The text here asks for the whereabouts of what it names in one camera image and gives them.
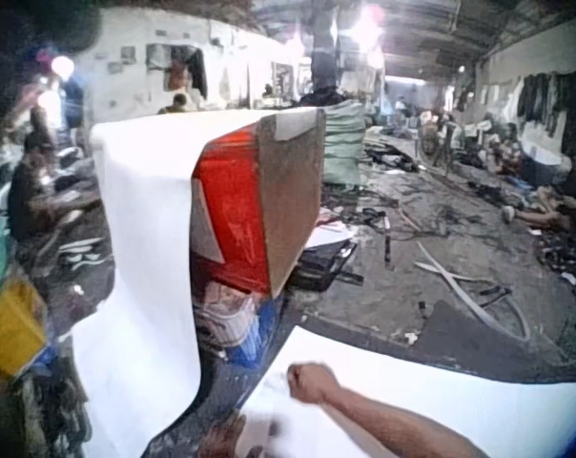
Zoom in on person's right hand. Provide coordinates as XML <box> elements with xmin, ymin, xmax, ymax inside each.
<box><xmin>286</xmin><ymin>362</ymin><xmax>342</xmax><ymax>405</ymax></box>

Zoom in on person's left hand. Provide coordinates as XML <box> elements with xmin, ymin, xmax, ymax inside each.
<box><xmin>196</xmin><ymin>412</ymin><xmax>282</xmax><ymax>458</ymax></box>

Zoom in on blue and white bag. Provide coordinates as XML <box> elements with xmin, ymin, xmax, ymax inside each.
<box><xmin>195</xmin><ymin>280</ymin><xmax>280</xmax><ymax>366</ymax></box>

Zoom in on black bag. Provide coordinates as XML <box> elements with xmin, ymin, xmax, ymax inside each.
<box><xmin>295</xmin><ymin>238</ymin><xmax>365</xmax><ymax>293</ymax></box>

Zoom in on large flat white sheet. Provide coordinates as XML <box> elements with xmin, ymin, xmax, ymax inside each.
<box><xmin>234</xmin><ymin>323</ymin><xmax>576</xmax><ymax>458</ymax></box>

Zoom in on curved white strips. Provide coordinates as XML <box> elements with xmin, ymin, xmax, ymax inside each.
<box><xmin>413</xmin><ymin>240</ymin><xmax>533</xmax><ymax>343</ymax></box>

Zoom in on dark floor mat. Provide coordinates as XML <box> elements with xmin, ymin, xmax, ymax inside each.
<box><xmin>411</xmin><ymin>299</ymin><xmax>571</xmax><ymax>369</ymax></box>

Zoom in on cardboard box with red tape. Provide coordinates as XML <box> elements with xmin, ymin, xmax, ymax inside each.
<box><xmin>187</xmin><ymin>107</ymin><xmax>328</xmax><ymax>301</ymax></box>

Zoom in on long draped white sheet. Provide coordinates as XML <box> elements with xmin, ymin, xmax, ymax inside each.
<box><xmin>71</xmin><ymin>106</ymin><xmax>320</xmax><ymax>458</ymax></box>

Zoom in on green woven sack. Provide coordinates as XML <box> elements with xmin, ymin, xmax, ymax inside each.
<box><xmin>322</xmin><ymin>98</ymin><xmax>368</xmax><ymax>187</ymax></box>

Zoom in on yellow box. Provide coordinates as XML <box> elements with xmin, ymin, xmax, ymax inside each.
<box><xmin>0</xmin><ymin>275</ymin><xmax>49</xmax><ymax>379</ymax></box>

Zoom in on dark pillar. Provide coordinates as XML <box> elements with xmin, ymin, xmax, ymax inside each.
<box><xmin>298</xmin><ymin>0</ymin><xmax>347</xmax><ymax>109</ymax></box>

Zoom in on row of hanging dark clothes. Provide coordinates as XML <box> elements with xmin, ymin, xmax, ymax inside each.
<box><xmin>515</xmin><ymin>69</ymin><xmax>576</xmax><ymax>156</ymax></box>

